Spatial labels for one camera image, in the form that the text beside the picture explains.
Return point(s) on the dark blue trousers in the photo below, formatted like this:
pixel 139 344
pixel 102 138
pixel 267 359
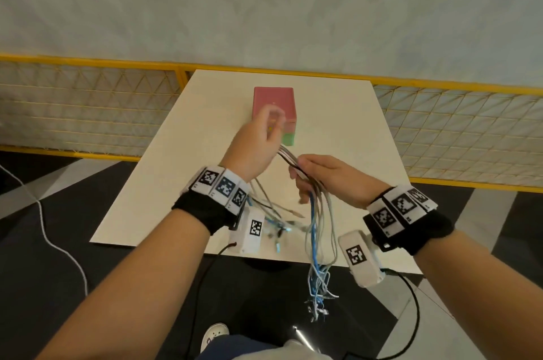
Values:
pixel 237 347

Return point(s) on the white wrist camera with marker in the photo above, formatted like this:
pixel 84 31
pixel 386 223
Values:
pixel 250 241
pixel 365 270

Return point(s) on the person's right forearm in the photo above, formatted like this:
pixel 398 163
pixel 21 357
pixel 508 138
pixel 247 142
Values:
pixel 488 300

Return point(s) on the person's right hand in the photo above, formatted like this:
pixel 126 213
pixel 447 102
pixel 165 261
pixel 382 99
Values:
pixel 339 179

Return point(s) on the light grey shirt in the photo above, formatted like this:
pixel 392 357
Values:
pixel 288 351

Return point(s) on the pink green drawer box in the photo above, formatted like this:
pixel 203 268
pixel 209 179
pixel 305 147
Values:
pixel 273 99

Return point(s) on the person's left forearm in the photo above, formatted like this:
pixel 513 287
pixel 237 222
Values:
pixel 127 296

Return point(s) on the person's left hand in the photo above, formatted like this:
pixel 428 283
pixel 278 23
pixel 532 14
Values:
pixel 254 143

